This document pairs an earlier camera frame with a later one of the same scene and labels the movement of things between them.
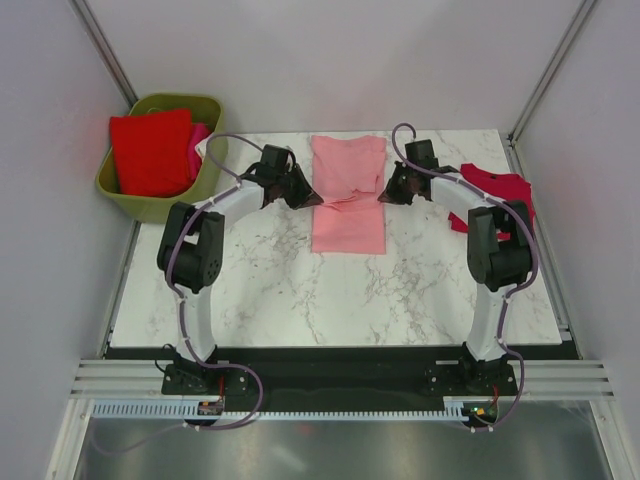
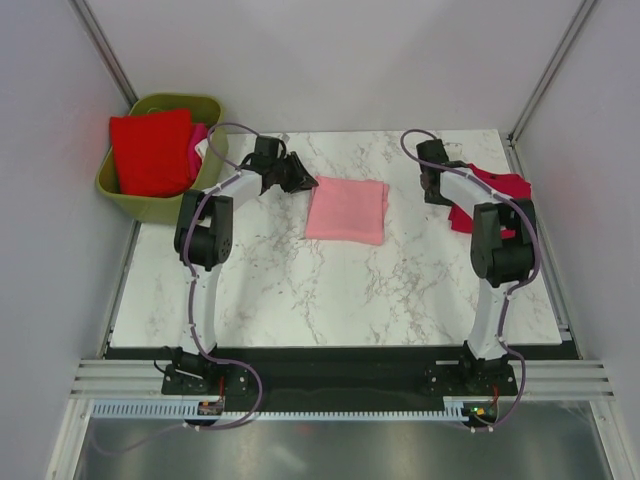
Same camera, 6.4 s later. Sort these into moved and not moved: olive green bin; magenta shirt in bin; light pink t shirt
Moved: light pink t shirt
Not moved: magenta shirt in bin; olive green bin
